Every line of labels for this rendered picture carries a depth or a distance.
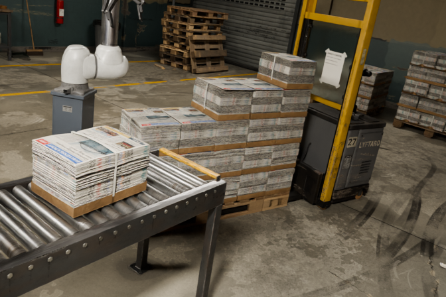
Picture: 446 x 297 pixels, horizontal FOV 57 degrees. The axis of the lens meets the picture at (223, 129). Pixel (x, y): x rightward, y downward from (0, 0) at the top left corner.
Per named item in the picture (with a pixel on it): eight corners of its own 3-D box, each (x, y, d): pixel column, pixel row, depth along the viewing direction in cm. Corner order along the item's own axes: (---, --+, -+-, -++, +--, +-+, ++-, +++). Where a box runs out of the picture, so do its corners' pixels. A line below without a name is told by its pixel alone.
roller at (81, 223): (36, 189, 183) (36, 179, 182) (99, 237, 156) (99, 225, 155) (25, 191, 179) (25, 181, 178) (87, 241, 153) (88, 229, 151)
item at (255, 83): (227, 78, 328) (227, 77, 328) (255, 78, 345) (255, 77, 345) (256, 90, 300) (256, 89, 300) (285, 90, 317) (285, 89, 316)
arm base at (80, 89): (49, 92, 241) (50, 83, 239) (66, 85, 262) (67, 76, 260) (79, 97, 240) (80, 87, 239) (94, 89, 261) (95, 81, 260)
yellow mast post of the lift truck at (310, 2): (270, 167, 421) (305, -13, 367) (277, 166, 426) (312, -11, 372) (275, 171, 414) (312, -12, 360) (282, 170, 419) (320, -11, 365)
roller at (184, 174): (148, 159, 233) (149, 150, 231) (211, 191, 206) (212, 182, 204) (142, 160, 229) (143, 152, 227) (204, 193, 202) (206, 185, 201)
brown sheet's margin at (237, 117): (190, 105, 320) (191, 100, 319) (221, 104, 337) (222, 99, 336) (217, 120, 292) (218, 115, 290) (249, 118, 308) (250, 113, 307)
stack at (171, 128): (112, 211, 315) (119, 107, 290) (236, 191, 380) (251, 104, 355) (131, 239, 285) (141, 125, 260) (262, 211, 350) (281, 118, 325)
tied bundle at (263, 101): (222, 105, 337) (225, 77, 330) (249, 104, 354) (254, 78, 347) (250, 120, 308) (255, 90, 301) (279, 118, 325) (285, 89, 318)
